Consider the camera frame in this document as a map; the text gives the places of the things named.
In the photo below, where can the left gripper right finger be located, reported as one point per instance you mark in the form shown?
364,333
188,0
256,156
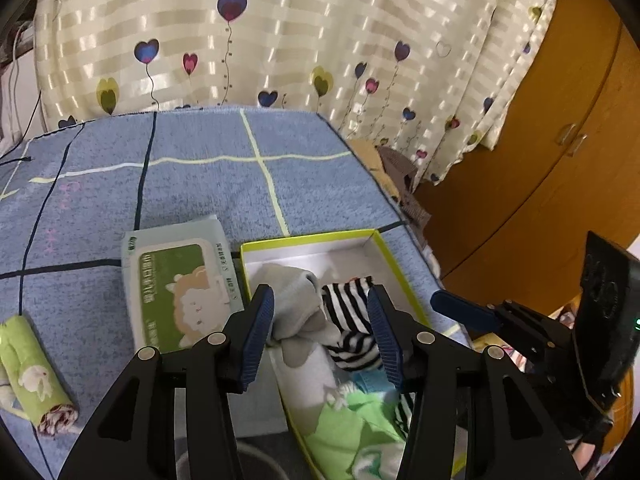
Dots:
394,332

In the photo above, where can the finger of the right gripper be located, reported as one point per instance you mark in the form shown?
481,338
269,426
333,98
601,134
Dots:
474,316

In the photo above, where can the light green cloth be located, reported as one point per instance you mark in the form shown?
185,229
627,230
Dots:
350,434

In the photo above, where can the white towel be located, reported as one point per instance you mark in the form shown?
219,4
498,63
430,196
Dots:
258,411

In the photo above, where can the green towel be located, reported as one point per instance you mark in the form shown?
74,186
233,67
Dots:
30,388

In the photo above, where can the blue face mask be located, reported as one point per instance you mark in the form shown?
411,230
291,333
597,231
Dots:
372,381

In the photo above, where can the wet wipes pack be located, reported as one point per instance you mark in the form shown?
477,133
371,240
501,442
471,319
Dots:
180,283

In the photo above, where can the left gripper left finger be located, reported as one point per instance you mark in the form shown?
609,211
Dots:
247,332

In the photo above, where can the wooden wardrobe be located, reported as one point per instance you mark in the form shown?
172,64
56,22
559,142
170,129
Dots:
511,222

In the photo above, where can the heart pattern curtain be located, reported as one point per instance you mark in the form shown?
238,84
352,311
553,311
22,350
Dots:
432,79

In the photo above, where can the grey sock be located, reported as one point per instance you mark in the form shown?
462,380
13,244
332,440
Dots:
299,322

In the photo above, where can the green lidded white box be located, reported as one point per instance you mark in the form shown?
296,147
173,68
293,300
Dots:
350,421

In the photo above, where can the clear lidded dark jar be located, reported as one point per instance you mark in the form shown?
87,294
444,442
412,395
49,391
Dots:
255,464

